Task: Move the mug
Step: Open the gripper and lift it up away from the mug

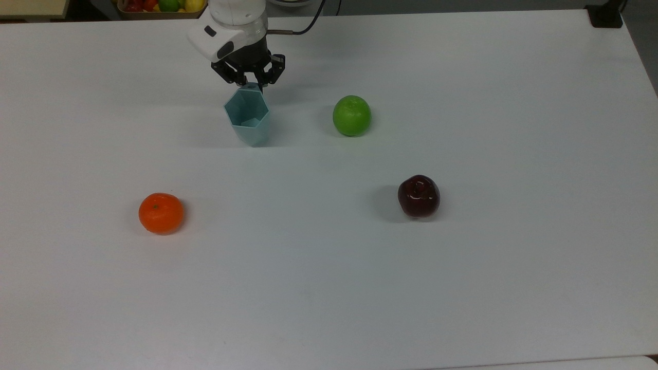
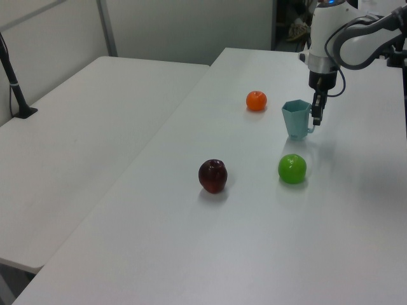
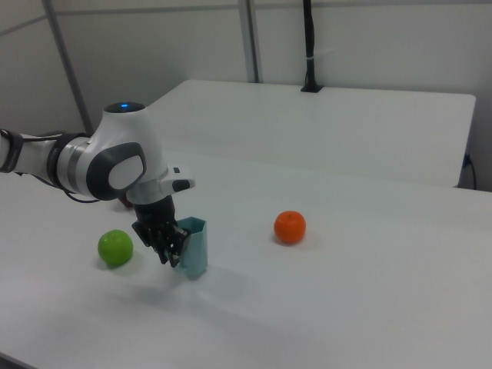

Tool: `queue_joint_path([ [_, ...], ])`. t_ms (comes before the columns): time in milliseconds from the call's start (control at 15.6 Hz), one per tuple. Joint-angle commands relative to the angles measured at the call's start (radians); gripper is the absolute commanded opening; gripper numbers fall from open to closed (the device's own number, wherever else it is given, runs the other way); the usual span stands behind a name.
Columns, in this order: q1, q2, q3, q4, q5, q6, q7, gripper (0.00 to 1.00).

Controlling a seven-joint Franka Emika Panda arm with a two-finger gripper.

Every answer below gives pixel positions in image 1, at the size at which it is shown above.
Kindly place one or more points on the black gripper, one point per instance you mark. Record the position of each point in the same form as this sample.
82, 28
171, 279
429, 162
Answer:
252, 56

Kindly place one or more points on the light blue hexagonal mug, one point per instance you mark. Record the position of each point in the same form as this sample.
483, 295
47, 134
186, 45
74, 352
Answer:
248, 121

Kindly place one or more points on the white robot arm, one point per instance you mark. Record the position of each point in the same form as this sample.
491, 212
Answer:
231, 25

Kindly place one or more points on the fruit basket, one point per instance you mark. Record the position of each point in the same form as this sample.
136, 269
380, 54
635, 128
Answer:
162, 7

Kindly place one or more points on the green apple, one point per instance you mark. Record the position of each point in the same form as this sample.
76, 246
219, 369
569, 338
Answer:
351, 115

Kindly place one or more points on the orange mandarin fruit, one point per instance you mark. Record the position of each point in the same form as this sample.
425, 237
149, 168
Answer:
161, 213

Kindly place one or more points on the dark red apple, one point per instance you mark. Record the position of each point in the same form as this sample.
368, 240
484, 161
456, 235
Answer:
419, 196

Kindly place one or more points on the wooden shelf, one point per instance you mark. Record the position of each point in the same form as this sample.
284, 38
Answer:
33, 7

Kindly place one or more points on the black stand base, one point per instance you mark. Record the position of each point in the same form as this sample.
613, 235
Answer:
605, 14

